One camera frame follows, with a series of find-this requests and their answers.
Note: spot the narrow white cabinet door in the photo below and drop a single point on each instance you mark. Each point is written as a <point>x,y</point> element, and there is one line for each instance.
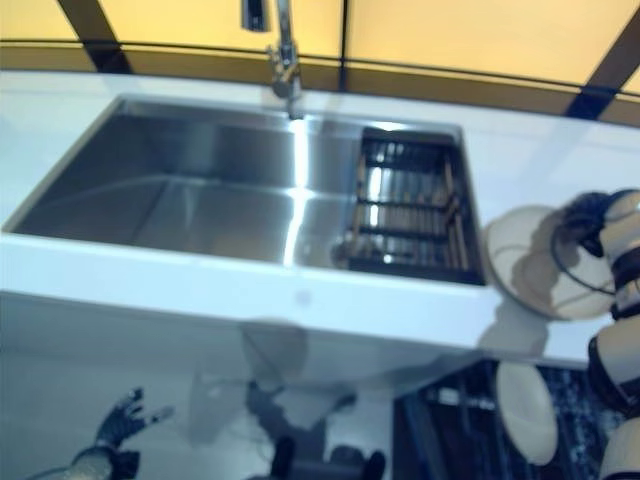
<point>350,370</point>

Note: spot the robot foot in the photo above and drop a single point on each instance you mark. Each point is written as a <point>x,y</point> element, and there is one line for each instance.
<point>360,462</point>
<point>284,457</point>

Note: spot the wide white cabinet door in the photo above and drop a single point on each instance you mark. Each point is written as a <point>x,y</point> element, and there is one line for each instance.
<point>100,360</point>

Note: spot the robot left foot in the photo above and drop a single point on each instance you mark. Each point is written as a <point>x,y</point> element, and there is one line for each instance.
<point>284,457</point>

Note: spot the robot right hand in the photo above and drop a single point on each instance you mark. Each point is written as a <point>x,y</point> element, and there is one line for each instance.
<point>587,212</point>

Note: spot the large cream round plate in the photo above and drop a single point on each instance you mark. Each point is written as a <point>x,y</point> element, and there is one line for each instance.
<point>520,270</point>

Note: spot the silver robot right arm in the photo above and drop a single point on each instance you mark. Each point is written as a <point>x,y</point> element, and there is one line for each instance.
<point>620,300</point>

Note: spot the black dish drying rack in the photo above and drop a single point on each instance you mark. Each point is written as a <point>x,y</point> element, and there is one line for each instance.
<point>410,210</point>

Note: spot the stainless steel sink basin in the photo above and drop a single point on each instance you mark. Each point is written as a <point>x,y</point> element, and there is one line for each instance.
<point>190,185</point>

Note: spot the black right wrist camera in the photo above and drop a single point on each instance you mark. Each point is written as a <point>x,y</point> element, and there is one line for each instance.
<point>592,246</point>

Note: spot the chrome gooseneck kitchen faucet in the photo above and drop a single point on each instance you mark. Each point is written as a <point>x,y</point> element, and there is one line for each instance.
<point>285,50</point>

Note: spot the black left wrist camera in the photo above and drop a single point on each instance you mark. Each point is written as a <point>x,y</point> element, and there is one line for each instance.
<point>126,462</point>

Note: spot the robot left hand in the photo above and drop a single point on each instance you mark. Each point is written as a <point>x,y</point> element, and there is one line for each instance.
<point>122,420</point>

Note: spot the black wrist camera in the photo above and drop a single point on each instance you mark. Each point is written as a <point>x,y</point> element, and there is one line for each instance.
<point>592,246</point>
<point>126,462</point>

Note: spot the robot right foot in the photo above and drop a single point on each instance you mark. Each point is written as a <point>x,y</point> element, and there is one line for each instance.
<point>360,462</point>

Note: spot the small cream round plate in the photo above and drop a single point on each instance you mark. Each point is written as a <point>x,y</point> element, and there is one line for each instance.
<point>527,415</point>

